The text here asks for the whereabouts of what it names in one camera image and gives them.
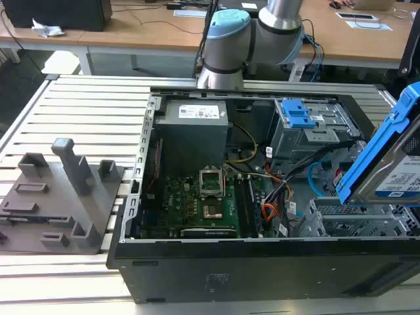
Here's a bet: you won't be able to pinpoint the crumpled white paper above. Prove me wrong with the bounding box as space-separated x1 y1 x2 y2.
31 18 66 39

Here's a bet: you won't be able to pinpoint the black PC case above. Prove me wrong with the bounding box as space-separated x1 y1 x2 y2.
105 85 420 305

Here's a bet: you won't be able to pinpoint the grey power supply unit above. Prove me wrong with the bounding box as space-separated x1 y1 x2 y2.
153 99 230 171

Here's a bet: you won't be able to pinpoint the hard disk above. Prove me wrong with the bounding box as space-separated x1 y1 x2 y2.
335 81 420 207

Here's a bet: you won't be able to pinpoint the black computer tower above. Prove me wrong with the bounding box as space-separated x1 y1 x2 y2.
2 0 114 32

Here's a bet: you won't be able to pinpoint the white paper sheet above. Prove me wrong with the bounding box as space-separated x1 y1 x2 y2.
173 9 209 18
344 19 394 32

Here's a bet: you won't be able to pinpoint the black RAM slot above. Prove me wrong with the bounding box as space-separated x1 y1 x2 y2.
248 176 263 238
244 176 259 238
237 176 251 238
233 176 246 238

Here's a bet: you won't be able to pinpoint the grey metal drive cage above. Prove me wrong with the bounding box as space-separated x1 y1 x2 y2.
268 97 364 168

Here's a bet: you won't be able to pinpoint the yellow wires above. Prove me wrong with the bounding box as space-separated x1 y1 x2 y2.
228 123 259 164

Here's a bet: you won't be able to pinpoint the grey metal disk bay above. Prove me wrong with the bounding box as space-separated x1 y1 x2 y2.
303 196 420 238

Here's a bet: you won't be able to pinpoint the metal locking lever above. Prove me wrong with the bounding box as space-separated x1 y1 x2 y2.
220 163 231 200

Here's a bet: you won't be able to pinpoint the blue disk data wire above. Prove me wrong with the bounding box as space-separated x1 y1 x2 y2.
306 157 339 199

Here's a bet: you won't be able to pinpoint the CPU socket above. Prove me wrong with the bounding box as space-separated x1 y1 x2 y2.
202 202 224 221

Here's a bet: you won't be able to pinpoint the blue cables under desk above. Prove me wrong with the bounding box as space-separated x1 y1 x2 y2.
303 32 325 83

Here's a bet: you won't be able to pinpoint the blue plastic drive latch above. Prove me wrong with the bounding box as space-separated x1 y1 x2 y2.
281 98 316 129

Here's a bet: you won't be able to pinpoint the grey plastic parts rack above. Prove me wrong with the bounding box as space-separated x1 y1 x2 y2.
0 137 126 255

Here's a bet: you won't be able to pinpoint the wooden office desk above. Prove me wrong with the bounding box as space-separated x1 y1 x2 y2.
0 0 211 77
242 0 415 72

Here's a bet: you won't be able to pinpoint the metal socket cover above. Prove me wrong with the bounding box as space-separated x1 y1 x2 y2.
199 166 222 200

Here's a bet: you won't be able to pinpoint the flat black white device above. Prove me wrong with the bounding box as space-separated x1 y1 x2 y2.
335 12 376 22

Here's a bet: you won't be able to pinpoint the green motherboard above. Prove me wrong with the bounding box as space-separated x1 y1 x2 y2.
140 170 273 239

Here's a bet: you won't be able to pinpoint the orange brown wire bundle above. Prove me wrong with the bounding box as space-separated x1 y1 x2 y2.
261 182 292 228

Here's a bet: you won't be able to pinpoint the black graphics card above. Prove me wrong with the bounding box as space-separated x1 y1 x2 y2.
179 227 238 240

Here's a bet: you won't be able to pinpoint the black wire bundle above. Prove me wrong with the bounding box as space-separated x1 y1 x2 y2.
261 139 366 238

